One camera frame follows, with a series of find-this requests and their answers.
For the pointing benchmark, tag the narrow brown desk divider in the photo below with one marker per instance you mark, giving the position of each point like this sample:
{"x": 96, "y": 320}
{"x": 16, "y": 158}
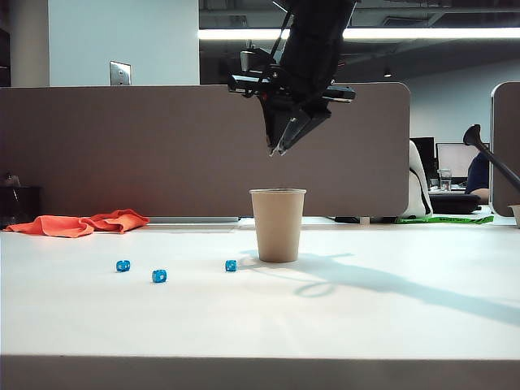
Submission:
{"x": 505, "y": 154}

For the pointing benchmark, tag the orange cloth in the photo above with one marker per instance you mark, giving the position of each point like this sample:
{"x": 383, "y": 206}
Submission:
{"x": 61, "y": 225}

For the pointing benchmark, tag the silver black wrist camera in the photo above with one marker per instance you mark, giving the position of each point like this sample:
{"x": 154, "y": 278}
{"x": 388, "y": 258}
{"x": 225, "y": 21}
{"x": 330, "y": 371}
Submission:
{"x": 248, "y": 61}

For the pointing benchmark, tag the small ceiling spotlight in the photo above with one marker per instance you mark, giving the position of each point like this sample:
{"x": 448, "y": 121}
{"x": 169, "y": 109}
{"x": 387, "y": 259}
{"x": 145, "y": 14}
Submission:
{"x": 387, "y": 73}

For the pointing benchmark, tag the black flat device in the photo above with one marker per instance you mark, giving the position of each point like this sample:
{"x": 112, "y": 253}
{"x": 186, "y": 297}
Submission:
{"x": 347, "y": 219}

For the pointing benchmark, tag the black zip case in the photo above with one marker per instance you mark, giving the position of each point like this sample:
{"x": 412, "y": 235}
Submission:
{"x": 455, "y": 204}

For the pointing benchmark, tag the seated person in blue shirt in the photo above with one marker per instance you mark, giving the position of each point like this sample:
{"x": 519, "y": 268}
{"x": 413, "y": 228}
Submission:
{"x": 479, "y": 174}

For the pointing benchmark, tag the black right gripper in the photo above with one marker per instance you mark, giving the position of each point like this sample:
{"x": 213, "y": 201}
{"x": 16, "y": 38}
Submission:
{"x": 308, "y": 69}

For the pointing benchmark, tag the clear drinking glass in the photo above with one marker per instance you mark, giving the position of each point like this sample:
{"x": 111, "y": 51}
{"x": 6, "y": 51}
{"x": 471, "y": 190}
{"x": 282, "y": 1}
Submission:
{"x": 445, "y": 180}

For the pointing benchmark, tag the metal wall outlet plate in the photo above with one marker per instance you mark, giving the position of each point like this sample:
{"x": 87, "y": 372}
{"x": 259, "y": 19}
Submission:
{"x": 120, "y": 73}

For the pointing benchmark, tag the brown paper cup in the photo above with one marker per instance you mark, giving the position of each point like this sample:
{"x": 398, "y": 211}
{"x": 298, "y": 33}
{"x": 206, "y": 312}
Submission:
{"x": 278, "y": 227}

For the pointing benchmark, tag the blue die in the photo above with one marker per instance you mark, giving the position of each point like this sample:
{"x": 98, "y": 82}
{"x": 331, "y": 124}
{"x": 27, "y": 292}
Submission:
{"x": 231, "y": 266}
{"x": 123, "y": 266}
{"x": 159, "y": 276}

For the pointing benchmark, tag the wide desktop computer monitor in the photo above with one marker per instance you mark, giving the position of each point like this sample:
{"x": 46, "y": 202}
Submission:
{"x": 453, "y": 158}

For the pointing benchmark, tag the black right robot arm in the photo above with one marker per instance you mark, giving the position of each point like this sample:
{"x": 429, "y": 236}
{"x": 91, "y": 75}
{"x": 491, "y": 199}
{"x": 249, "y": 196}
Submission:
{"x": 321, "y": 16}

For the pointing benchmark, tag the black box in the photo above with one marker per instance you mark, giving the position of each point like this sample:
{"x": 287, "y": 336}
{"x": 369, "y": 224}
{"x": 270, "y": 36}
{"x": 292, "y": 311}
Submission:
{"x": 20, "y": 205}

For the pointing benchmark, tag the long ceiling light strip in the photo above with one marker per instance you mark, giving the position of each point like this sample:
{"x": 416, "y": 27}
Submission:
{"x": 426, "y": 33}

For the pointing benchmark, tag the dark desktop computer monitor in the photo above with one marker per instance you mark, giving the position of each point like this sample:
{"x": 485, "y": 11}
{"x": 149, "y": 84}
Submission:
{"x": 426, "y": 156}

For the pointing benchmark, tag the black stand rod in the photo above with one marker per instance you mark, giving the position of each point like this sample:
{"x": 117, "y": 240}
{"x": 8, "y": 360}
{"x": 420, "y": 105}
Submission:
{"x": 473, "y": 136}

